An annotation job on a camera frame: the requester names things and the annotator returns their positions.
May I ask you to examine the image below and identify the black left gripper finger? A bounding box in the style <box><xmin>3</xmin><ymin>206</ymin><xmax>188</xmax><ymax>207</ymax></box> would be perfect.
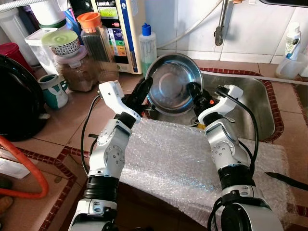
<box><xmin>136</xmin><ymin>76</ymin><xmax>155</xmax><ymax>103</ymax></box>

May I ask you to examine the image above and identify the stainless steel bowl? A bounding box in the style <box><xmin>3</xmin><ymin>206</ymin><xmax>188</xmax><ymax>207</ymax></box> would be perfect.
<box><xmin>144</xmin><ymin>53</ymin><xmax>204</xmax><ymax>116</ymax></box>

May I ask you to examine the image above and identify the black kitchen knife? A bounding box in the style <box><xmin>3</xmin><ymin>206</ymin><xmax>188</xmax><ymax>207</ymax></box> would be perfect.
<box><xmin>265</xmin><ymin>171</ymin><xmax>308</xmax><ymax>191</ymax></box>

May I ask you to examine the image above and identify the green dish soap bottle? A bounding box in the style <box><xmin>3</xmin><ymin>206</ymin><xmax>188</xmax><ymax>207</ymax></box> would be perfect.
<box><xmin>139</xmin><ymin>23</ymin><xmax>158</xmax><ymax>76</ymax></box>

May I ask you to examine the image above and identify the stainless steel sink basin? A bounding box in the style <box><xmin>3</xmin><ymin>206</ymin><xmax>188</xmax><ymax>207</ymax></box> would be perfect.
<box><xmin>295</xmin><ymin>83</ymin><xmax>308</xmax><ymax>114</ymax></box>
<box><xmin>144</xmin><ymin>71</ymin><xmax>276</xmax><ymax>141</ymax></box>

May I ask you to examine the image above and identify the glass jar orange lid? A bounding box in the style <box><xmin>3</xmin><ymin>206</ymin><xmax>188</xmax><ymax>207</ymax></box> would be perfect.
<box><xmin>77</xmin><ymin>12</ymin><xmax>119</xmax><ymax>83</ymax></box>

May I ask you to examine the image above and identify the beige water ionizer appliance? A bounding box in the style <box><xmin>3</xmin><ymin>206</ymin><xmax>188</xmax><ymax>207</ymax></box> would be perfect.
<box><xmin>94</xmin><ymin>0</ymin><xmax>148</xmax><ymax>74</ymax></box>

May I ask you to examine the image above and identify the brown powder jar pink lid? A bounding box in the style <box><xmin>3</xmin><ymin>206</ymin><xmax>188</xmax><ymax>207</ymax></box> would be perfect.
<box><xmin>53</xmin><ymin>46</ymin><xmax>100</xmax><ymax>92</ymax></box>

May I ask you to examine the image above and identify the clear bubble wrap sheet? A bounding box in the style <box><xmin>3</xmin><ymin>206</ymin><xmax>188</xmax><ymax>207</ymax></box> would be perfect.
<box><xmin>118</xmin><ymin>118</ymin><xmax>292</xmax><ymax>228</ymax></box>

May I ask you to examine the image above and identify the teal and white mug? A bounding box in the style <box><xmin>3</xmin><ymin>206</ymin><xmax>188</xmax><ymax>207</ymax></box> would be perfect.
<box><xmin>38</xmin><ymin>74</ymin><xmax>69</xmax><ymax>110</ymax></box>

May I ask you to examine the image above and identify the patterned tin green lid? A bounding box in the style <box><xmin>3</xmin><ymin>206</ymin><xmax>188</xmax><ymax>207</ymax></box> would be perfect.
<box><xmin>41</xmin><ymin>30</ymin><xmax>82</xmax><ymax>56</ymax></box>

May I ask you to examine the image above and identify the dark glass bottle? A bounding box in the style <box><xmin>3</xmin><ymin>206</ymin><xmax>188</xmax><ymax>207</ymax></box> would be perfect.
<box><xmin>67</xmin><ymin>0</ymin><xmax>95</xmax><ymax>20</ymax></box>

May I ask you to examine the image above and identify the white cleaner bottle yellow cap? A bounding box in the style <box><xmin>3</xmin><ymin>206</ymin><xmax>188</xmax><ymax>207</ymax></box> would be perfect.
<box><xmin>299</xmin><ymin>46</ymin><xmax>308</xmax><ymax>78</ymax></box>

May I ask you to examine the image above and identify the clear plastic container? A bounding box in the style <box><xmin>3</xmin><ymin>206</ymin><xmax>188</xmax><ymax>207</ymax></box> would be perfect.
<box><xmin>25</xmin><ymin>27</ymin><xmax>59</xmax><ymax>76</ymax></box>

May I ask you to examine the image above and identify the black round appliance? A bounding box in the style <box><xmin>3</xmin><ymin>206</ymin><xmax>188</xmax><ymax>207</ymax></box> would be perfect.
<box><xmin>0</xmin><ymin>54</ymin><xmax>49</xmax><ymax>143</ymax></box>

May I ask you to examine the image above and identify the white jar green band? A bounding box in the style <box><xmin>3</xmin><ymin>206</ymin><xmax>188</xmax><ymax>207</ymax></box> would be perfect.
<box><xmin>29</xmin><ymin>0</ymin><xmax>68</xmax><ymax>30</ymax></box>

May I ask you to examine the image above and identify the red plastic container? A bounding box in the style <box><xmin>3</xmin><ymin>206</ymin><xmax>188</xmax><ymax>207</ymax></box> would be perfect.
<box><xmin>0</xmin><ymin>42</ymin><xmax>35</xmax><ymax>73</ymax></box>

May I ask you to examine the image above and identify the white flat object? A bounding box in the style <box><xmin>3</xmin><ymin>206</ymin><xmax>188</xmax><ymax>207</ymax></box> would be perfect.
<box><xmin>0</xmin><ymin>147</ymin><xmax>30</xmax><ymax>180</ymax></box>

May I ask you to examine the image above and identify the translucent plastic canister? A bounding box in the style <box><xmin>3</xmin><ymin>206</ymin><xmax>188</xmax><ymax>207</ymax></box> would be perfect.
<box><xmin>0</xmin><ymin>7</ymin><xmax>39</xmax><ymax>68</ymax></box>

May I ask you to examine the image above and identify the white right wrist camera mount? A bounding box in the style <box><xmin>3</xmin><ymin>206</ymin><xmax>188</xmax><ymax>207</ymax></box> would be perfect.
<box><xmin>197</xmin><ymin>84</ymin><xmax>245</xmax><ymax>125</ymax></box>

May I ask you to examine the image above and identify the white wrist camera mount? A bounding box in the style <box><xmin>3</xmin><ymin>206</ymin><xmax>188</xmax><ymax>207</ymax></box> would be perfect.
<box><xmin>98</xmin><ymin>80</ymin><xmax>128</xmax><ymax>116</ymax></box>
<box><xmin>197</xmin><ymin>84</ymin><xmax>245</xmax><ymax>125</ymax></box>

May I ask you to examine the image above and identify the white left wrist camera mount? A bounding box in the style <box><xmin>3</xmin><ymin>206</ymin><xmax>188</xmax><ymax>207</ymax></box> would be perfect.
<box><xmin>98</xmin><ymin>80</ymin><xmax>128</xmax><ymax>116</ymax></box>

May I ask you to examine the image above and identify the thin white hose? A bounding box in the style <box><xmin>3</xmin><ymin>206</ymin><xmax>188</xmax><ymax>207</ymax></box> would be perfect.
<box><xmin>156</xmin><ymin>0</ymin><xmax>227</xmax><ymax>50</ymax></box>

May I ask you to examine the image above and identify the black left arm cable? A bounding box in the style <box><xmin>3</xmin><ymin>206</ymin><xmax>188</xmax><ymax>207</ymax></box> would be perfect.
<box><xmin>79</xmin><ymin>94</ymin><xmax>103</xmax><ymax>177</ymax></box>

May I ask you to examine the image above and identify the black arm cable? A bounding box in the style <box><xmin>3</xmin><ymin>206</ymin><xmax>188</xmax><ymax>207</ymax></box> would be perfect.
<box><xmin>214</xmin><ymin>86</ymin><xmax>261</xmax><ymax>177</ymax></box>
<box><xmin>79</xmin><ymin>94</ymin><xmax>103</xmax><ymax>177</ymax></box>

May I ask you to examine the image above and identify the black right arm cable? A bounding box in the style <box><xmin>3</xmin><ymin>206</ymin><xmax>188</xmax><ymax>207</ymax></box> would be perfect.
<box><xmin>214</xmin><ymin>86</ymin><xmax>261</xmax><ymax>177</ymax></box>

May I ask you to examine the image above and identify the metal wall faucet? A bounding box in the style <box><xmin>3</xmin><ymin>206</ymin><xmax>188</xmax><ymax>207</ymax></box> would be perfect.
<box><xmin>215</xmin><ymin>0</ymin><xmax>232</xmax><ymax>47</ymax></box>

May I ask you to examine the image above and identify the orange hose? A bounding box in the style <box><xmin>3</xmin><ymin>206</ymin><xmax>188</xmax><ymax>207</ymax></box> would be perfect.
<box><xmin>0</xmin><ymin>135</ymin><xmax>50</xmax><ymax>200</ymax></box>

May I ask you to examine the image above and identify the grey corrugated hose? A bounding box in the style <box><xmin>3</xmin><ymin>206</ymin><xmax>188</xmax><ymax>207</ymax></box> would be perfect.
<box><xmin>0</xmin><ymin>0</ymin><xmax>47</xmax><ymax>11</ymax></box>

